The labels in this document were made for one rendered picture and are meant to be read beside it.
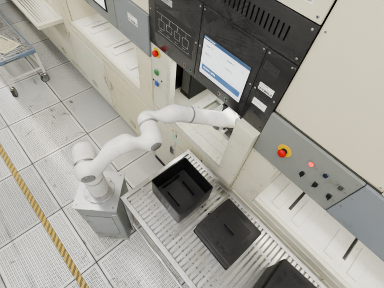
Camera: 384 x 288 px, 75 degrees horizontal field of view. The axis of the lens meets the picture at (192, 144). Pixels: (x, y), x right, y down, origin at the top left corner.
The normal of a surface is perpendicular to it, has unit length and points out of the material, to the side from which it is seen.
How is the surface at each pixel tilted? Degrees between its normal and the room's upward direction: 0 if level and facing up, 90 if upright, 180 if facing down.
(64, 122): 0
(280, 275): 0
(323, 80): 90
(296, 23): 90
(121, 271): 0
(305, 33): 90
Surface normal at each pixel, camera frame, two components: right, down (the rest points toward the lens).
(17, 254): 0.10, -0.55
